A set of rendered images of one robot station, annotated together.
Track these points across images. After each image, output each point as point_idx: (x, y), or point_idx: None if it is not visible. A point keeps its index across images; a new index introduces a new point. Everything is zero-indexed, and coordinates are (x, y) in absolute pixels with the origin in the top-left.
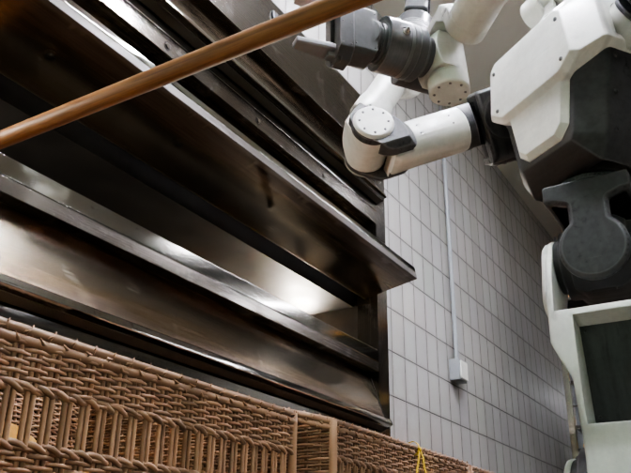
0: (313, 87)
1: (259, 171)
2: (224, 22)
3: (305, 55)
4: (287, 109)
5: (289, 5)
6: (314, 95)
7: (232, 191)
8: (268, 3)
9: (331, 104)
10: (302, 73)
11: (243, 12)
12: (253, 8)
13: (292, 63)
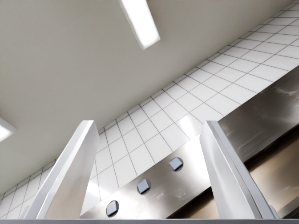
0: (271, 128)
1: None
2: (189, 204)
3: (241, 122)
4: (293, 210)
5: (204, 119)
6: (279, 130)
7: None
8: (195, 142)
9: (293, 110)
10: (255, 134)
11: (190, 178)
12: (191, 163)
13: (243, 142)
